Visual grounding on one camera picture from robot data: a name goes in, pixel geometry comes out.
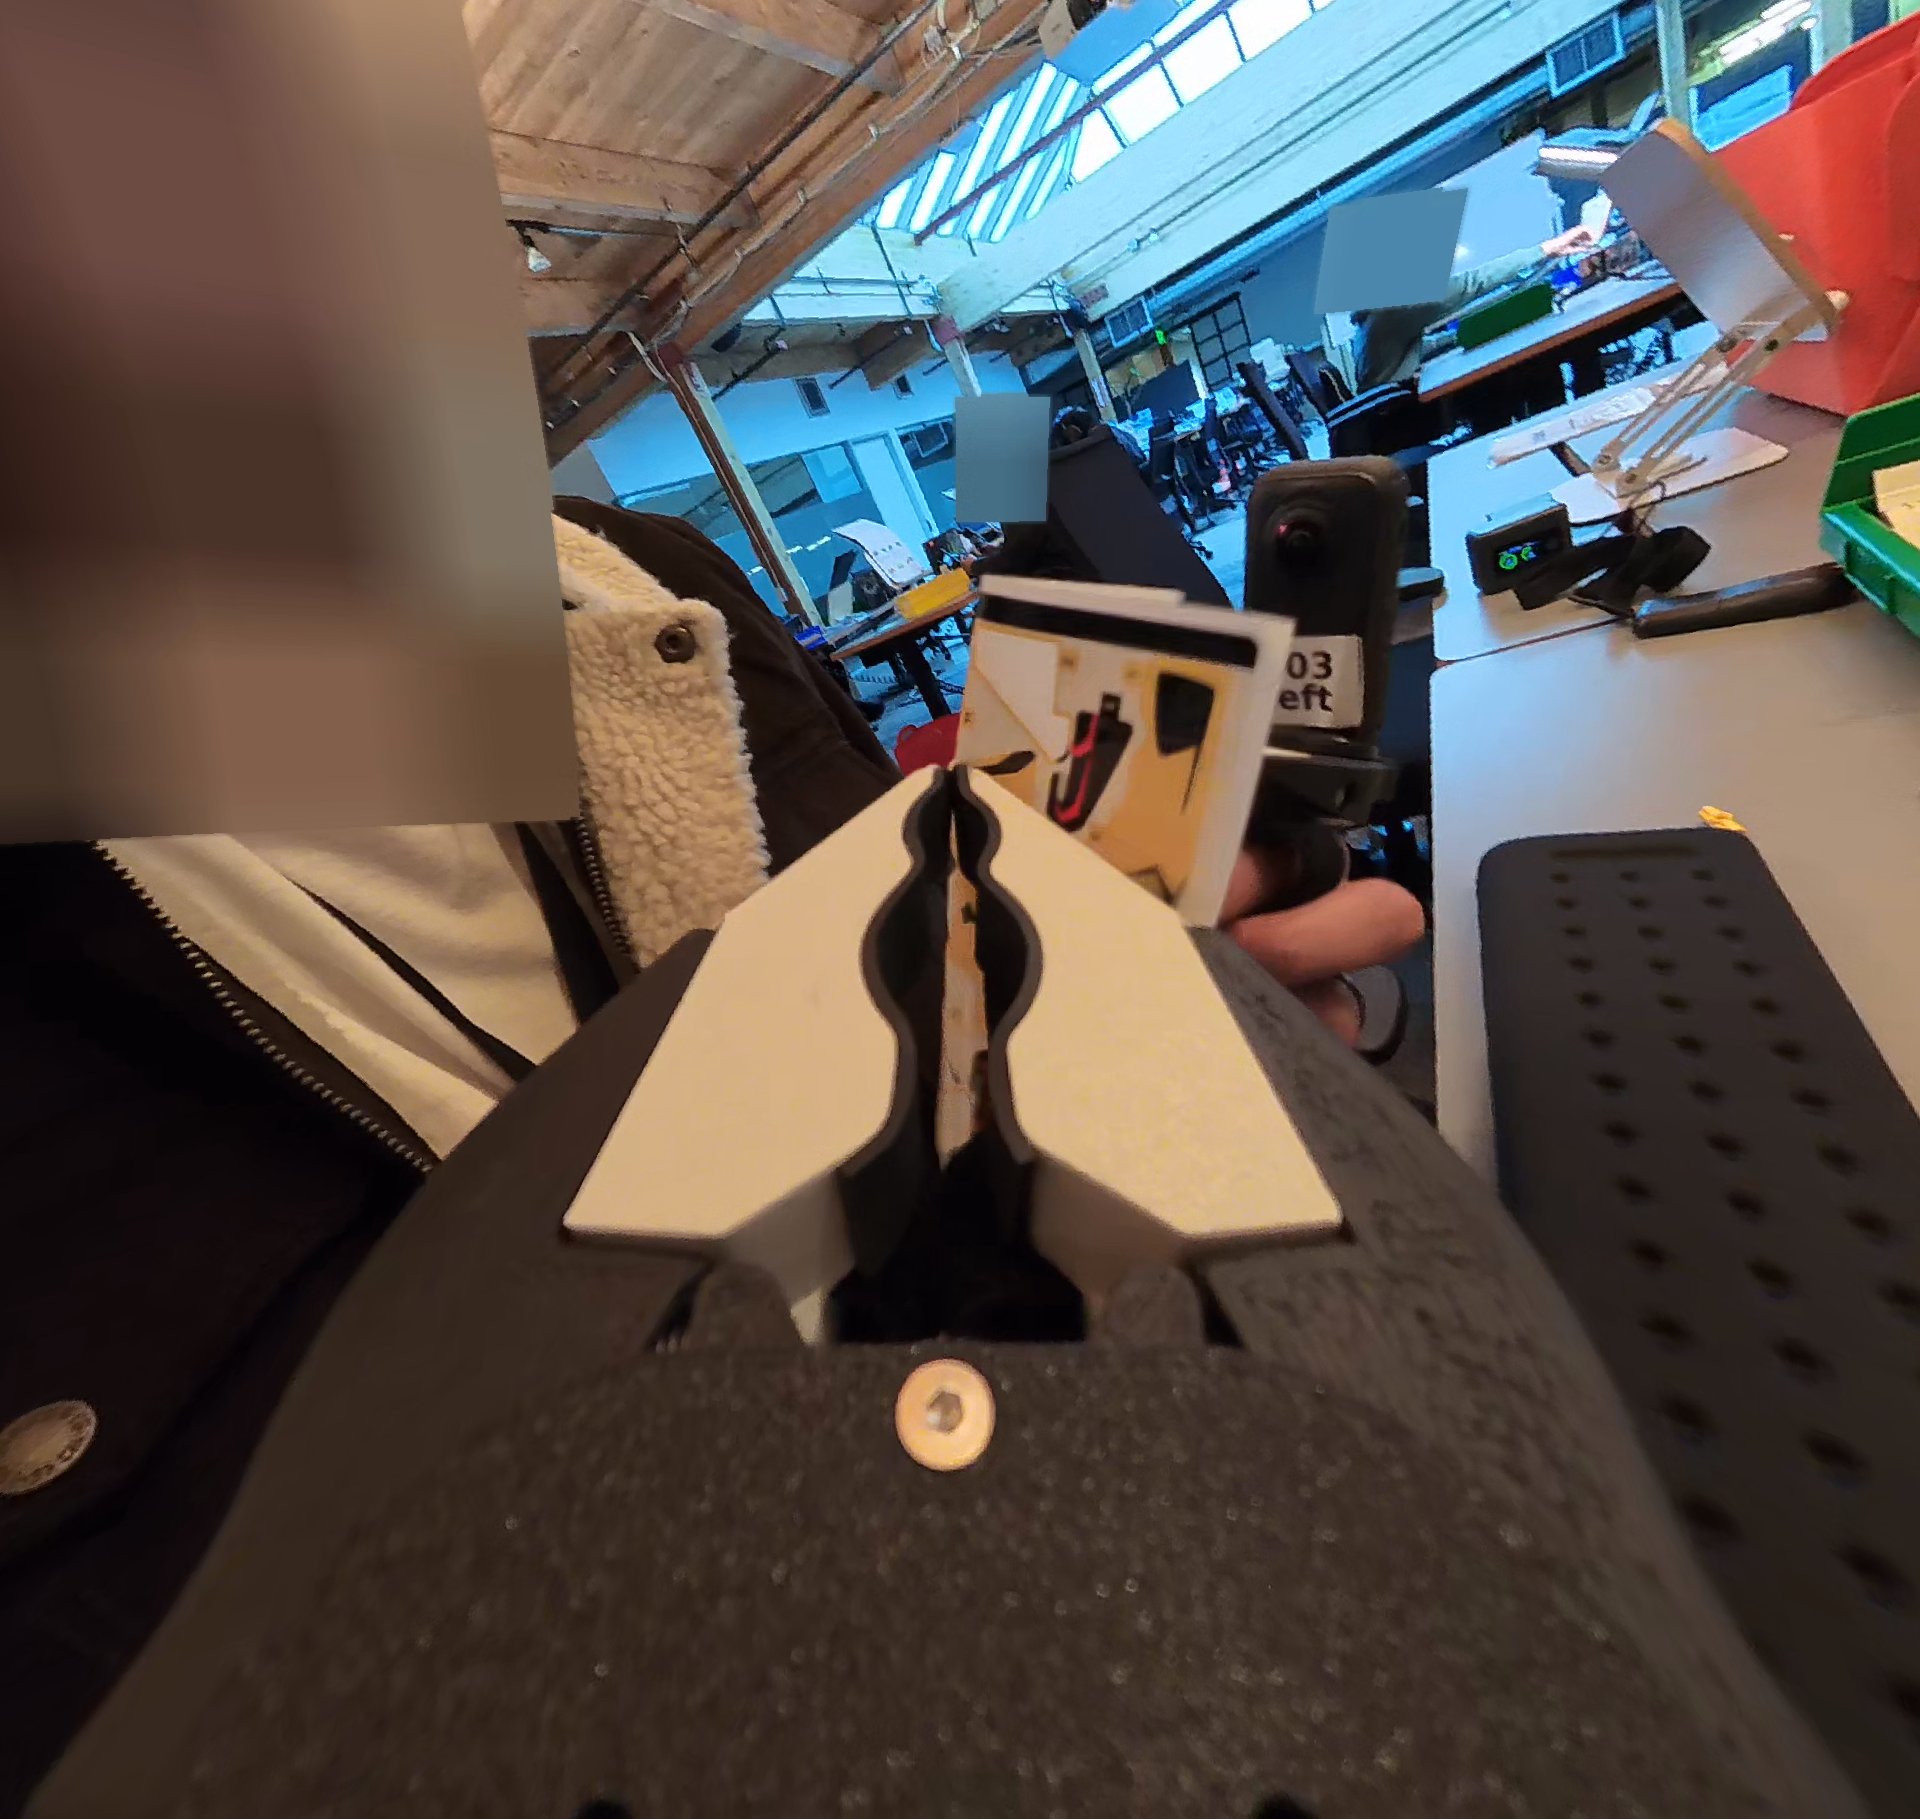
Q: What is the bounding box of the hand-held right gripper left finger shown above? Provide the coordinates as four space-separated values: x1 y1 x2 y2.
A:
563 775 951 1340

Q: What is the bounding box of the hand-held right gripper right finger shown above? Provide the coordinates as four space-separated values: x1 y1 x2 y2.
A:
960 775 1347 1340

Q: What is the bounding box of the printed sticker sheet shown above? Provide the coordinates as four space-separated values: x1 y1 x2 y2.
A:
925 579 1302 1161

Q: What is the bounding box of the person's left hand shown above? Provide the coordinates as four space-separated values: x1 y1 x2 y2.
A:
1217 865 1431 987

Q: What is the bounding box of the small black rounded object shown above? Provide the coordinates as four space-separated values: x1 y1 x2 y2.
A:
1576 521 1719 620

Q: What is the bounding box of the dark sherpa-lined jacket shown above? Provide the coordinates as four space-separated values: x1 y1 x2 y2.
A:
0 495 901 1760

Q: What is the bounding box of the green plastic bin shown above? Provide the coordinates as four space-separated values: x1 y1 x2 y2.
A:
1815 394 1920 646

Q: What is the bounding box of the black studded mat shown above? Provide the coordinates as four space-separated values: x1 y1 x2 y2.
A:
1478 829 1920 1819

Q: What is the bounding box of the orange plastic carry case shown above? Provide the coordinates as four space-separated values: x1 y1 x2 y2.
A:
1711 14 1920 416

